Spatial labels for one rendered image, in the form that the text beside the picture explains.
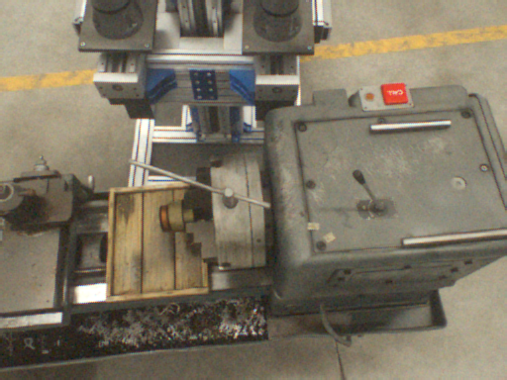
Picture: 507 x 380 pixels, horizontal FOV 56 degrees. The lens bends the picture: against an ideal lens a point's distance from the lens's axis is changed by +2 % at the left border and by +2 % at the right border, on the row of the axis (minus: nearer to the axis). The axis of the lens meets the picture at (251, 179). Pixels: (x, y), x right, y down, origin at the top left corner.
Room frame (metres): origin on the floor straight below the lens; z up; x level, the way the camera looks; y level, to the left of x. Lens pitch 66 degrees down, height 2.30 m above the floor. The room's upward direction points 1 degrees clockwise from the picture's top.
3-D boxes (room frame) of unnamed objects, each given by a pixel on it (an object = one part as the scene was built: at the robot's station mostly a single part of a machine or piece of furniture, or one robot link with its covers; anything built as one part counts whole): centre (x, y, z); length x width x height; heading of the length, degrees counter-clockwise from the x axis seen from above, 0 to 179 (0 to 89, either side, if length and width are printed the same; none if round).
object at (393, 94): (0.72, -0.38, 1.26); 0.06 x 0.06 x 0.02; 6
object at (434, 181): (0.51, -0.35, 1.06); 0.59 x 0.48 x 0.39; 96
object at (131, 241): (0.43, 0.29, 0.89); 0.36 x 0.30 x 0.04; 6
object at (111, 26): (1.05, 0.42, 1.21); 0.15 x 0.15 x 0.10
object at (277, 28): (1.05, -0.08, 1.21); 0.15 x 0.15 x 0.10
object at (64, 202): (0.47, 0.62, 0.99); 0.20 x 0.10 x 0.05; 96
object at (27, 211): (0.47, 0.64, 1.07); 0.07 x 0.07 x 0.10; 6
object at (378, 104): (0.71, -0.35, 1.23); 0.13 x 0.08 x 0.05; 96
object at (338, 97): (0.70, -0.21, 1.24); 0.09 x 0.08 x 0.03; 96
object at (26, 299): (0.41, 0.64, 0.95); 0.43 x 0.17 x 0.05; 6
